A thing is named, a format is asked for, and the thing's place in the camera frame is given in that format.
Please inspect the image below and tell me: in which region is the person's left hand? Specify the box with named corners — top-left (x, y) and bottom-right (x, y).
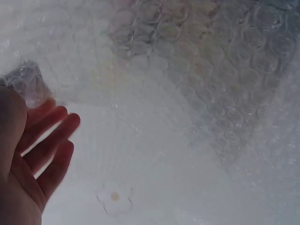
top-left (0, 86), bottom-right (81, 225)

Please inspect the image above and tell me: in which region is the clear bubble wrap sheet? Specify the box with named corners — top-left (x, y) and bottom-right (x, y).
top-left (0, 0), bottom-right (300, 225)

